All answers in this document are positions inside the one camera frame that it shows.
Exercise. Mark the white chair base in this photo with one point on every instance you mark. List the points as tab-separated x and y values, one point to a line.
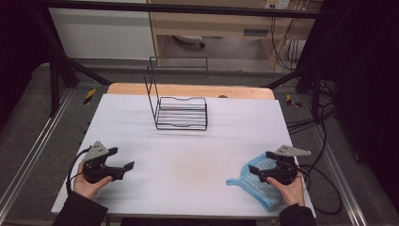
189	39

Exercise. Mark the aluminium rail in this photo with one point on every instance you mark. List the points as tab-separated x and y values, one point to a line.
28	166
343	182

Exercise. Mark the white power strip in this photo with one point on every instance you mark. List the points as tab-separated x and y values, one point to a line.
277	3

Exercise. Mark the black curtain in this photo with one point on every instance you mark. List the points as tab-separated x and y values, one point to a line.
363	78
19	47

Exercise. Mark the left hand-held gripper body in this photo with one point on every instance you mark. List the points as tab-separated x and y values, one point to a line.
94	163

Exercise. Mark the white table mat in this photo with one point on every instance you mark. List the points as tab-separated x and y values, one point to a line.
188	157

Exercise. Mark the blue striped cloth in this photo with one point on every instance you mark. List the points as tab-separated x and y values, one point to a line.
257	190

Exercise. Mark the wooden desk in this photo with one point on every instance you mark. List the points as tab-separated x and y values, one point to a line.
219	25

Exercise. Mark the person's left hand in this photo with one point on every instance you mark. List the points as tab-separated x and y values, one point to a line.
86	188

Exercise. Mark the person's right hand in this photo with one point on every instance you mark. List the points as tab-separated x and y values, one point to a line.
293	193

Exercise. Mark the black metal frame bar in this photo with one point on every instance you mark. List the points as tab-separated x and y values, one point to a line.
188	8

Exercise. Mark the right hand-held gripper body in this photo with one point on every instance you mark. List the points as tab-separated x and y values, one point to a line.
285	169

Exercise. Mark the yellow black tape strip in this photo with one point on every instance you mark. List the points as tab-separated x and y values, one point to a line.
89	96
292	101

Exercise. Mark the white panel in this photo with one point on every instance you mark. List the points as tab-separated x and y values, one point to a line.
100	34

